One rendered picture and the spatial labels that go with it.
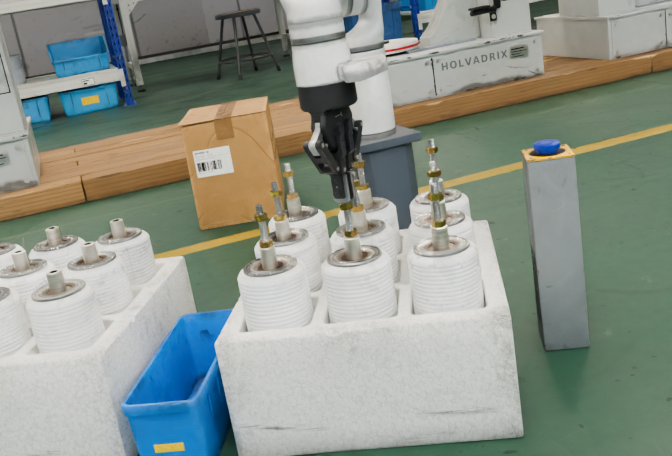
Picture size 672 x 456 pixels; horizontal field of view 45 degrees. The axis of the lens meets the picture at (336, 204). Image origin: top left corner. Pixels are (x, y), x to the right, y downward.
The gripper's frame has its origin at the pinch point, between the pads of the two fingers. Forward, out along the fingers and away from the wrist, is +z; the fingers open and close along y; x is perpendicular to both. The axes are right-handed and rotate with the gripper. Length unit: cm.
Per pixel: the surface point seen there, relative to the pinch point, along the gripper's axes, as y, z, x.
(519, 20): -251, 4, -43
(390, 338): 5.8, 18.9, 6.5
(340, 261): 2.6, 9.7, -0.8
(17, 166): -96, 18, -179
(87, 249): 5.7, 7.4, -43.4
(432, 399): 4.3, 28.3, 10.4
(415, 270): -0.2, 11.9, 8.6
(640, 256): -66, 35, 27
